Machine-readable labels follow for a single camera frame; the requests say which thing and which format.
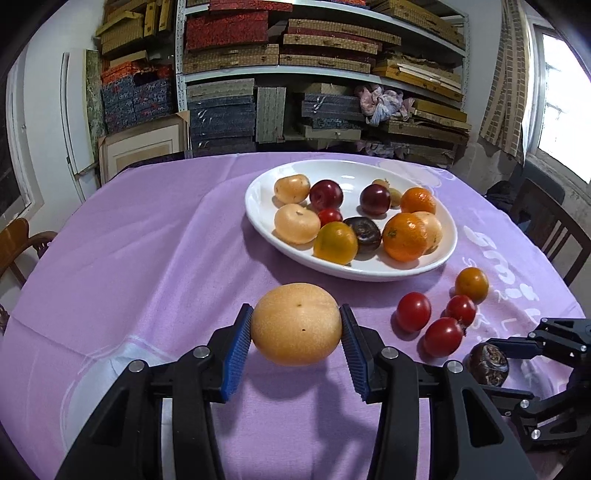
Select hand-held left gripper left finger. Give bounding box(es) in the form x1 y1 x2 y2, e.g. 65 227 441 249
54 302 254 480

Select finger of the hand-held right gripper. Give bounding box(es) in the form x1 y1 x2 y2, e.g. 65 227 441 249
485 316 591 370
480 364 591 455

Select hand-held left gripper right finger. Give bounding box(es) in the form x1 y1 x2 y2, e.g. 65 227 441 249
338 303 539 480

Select dark purple mangosteen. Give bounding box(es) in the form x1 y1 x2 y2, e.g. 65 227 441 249
344 216 382 254
467 342 510 387

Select large yellow asian pear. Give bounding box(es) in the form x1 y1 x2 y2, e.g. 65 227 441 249
250 282 343 367

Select yellow-orange tomato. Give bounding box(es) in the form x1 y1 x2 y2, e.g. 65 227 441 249
313 222 358 265

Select mandarin with green stem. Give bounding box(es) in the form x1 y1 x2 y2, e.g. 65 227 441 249
382 212 429 262

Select pale yellow peach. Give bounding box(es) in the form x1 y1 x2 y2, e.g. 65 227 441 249
274 203 321 245
413 211 443 254

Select round orange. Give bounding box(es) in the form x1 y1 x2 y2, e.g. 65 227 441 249
400 187 437 216

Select small tan speckled pear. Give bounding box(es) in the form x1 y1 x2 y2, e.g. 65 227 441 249
274 174 311 204

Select white oval plate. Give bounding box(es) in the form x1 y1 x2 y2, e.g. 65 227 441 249
245 160 459 282

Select small yellow orange tangerine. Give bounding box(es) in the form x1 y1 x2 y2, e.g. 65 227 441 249
455 267 489 303

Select purple printed tablecloth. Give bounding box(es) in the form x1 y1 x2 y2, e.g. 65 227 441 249
0 152 591 480

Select dark wooden chair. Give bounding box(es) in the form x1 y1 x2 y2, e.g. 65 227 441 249
508 178 591 287

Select black bag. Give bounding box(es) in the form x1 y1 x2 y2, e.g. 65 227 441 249
485 181 520 213

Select dark red plum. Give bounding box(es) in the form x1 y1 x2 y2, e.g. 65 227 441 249
309 180 344 210
359 184 392 216

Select pink cloth bundle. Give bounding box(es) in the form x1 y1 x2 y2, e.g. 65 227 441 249
358 141 402 160

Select framed picture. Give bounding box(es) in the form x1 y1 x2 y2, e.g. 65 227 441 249
97 111 190 183

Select stack of grey blue boxes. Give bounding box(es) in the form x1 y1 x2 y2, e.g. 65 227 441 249
187 78 257 153

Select upright woven boxes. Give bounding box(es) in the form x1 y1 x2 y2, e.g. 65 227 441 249
256 86 287 144

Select brown wooden chair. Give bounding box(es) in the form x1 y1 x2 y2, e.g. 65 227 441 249
0 218 58 287

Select window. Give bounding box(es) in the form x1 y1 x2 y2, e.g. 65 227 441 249
526 18 591 185

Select stack of dark grey boxes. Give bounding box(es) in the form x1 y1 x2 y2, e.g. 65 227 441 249
300 92 365 139

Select brick patterned curtain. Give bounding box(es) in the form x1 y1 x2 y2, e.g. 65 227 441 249
478 0 536 164

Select pink crumpled cloth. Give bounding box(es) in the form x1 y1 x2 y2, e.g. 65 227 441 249
355 85 416 126

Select stack of blue orange boxes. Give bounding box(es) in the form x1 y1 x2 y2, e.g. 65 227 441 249
100 65 174 134

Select white board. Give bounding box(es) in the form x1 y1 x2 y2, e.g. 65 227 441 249
60 52 100 204

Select green patterned panel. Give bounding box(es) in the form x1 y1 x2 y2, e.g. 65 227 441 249
85 50 107 144

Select white metal shelf rack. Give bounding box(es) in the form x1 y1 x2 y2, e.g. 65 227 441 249
173 0 469 162

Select white framed door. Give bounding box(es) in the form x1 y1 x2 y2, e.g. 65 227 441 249
0 60 44 232

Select stack of tan woven boxes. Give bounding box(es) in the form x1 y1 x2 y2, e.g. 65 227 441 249
182 0 472 167

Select large red patterned box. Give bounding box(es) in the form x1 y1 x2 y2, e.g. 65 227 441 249
186 10 269 52

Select stack of yellow woven boxes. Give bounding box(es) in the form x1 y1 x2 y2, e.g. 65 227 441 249
96 0 174 58

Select flat red patterned box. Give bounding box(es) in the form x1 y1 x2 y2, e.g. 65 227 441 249
209 0 294 14

